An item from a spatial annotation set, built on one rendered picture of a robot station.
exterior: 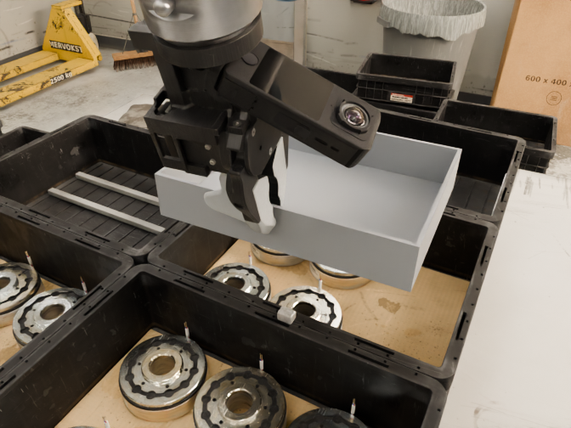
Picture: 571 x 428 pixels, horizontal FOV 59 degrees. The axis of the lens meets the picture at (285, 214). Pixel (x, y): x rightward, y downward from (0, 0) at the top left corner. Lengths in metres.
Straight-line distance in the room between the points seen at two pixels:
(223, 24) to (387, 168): 0.36
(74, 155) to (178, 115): 0.72
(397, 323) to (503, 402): 0.21
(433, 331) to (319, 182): 0.27
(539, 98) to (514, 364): 2.49
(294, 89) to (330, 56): 3.35
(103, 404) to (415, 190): 0.44
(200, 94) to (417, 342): 0.47
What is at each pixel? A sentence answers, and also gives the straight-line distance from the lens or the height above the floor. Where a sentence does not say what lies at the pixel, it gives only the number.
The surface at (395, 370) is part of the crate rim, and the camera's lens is 0.55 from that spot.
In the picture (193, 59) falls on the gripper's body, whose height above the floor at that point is 1.26.
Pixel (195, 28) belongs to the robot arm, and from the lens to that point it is 0.31.
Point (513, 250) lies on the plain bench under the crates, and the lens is 1.12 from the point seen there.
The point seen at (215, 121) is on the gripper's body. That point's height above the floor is 1.20.
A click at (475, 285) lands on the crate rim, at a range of 0.66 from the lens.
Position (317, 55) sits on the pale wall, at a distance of 3.74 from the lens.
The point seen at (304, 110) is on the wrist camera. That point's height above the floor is 1.22.
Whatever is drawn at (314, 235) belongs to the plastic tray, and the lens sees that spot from 0.46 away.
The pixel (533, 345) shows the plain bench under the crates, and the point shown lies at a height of 0.70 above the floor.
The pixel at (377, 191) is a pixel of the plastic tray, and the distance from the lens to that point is 0.58.
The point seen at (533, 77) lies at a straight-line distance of 3.25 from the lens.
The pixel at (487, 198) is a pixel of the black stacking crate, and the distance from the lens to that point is 1.02.
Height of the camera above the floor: 1.36
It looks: 36 degrees down
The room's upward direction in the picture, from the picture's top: straight up
